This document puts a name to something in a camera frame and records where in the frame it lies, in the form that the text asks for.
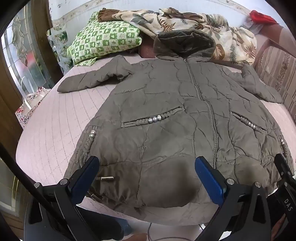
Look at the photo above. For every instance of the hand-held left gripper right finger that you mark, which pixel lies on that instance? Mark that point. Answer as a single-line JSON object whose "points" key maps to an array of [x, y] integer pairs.
{"points": [[209, 179]]}

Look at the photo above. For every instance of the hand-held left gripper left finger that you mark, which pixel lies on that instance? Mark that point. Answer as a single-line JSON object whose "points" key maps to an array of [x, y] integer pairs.
{"points": [[86, 178]]}

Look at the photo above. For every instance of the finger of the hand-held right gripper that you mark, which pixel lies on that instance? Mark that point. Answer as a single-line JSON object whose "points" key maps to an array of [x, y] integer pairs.
{"points": [[283, 166]]}

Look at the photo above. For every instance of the olive quilted hooded jacket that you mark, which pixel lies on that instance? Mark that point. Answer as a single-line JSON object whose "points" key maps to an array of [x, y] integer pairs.
{"points": [[166, 120]]}

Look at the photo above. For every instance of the pink quilted bed mattress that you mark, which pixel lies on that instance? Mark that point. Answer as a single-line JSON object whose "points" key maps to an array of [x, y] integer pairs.
{"points": [[57, 120]]}

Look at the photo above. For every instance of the floral paper gift bag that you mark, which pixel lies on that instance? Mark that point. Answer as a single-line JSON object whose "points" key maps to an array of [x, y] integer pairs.
{"points": [[29, 104]]}

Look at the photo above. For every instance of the wooden door with glass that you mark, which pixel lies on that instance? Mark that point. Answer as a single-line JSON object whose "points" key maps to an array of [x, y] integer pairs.
{"points": [[20, 58]]}

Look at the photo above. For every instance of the green white patterned pillow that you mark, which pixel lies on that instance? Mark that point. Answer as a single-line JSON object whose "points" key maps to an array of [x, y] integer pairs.
{"points": [[104, 39]]}

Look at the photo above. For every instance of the reddish brown pillow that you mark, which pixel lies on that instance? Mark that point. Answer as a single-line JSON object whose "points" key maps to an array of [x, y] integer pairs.
{"points": [[148, 49]]}

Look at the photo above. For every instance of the grey striped cloth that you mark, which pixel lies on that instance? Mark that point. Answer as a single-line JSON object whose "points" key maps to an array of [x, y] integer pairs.
{"points": [[253, 25]]}

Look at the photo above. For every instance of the red cloth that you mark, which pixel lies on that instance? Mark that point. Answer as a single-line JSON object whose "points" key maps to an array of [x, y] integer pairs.
{"points": [[261, 16]]}

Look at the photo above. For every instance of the beige floral blanket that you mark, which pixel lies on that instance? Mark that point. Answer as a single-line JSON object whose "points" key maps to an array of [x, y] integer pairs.
{"points": [[208, 25]]}

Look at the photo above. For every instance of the brown cloth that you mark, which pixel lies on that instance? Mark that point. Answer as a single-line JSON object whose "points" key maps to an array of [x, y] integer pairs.
{"points": [[107, 14]]}

